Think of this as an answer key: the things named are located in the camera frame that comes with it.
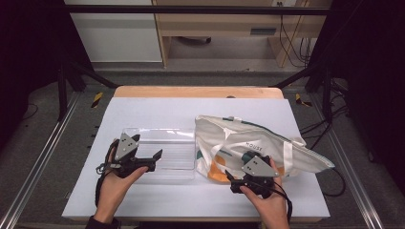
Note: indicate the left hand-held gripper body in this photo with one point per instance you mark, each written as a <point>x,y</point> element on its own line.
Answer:
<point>125,148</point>

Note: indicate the grey desk label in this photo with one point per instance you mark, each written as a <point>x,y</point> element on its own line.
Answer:
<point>262,31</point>

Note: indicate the black horizontal bar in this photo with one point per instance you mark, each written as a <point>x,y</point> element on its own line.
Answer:
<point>191,9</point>

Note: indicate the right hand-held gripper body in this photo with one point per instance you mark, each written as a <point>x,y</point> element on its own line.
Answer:
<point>259,168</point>

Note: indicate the black curtain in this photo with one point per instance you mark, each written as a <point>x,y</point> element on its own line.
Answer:
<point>28,47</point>
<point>372,79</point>

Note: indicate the dark object under desk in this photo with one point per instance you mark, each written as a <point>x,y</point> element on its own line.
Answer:
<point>194,40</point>

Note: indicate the person's left hand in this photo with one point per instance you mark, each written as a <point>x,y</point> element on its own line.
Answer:
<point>111,194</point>

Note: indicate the black metal stand frame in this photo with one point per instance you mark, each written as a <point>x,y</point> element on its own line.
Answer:
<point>327,95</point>
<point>62,92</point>

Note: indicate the white wall socket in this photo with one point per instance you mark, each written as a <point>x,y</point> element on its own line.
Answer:
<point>285,3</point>

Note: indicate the wooden desk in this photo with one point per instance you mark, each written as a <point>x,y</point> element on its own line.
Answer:
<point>216,22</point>

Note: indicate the person's right hand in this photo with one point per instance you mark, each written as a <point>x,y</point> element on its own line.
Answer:
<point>273,210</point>

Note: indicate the white canvas tote bag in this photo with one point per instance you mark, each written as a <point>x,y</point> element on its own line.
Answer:
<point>270,140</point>

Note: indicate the aluminium floor rail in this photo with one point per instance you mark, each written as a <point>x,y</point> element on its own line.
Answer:
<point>38,162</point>
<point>350,165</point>

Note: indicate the white table mat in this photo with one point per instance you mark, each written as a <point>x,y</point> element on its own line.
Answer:
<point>159,111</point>

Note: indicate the clear plastic tray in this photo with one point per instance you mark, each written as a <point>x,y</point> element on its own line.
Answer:
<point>172,149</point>

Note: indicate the white cabinet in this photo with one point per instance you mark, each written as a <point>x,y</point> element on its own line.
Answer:
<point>114,38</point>

